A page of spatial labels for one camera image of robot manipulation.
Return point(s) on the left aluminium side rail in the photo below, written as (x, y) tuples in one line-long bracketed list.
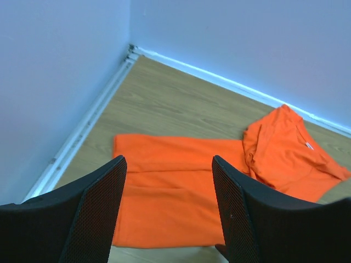
[(59, 163)]

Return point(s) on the back aluminium edge strip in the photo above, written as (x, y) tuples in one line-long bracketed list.
[(238, 88)]

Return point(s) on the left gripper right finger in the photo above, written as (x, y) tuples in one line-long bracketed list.
[(264, 225)]

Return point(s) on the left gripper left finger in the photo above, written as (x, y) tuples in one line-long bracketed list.
[(74, 223)]

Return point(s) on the orange t shirt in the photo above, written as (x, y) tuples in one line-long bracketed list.
[(169, 198)]

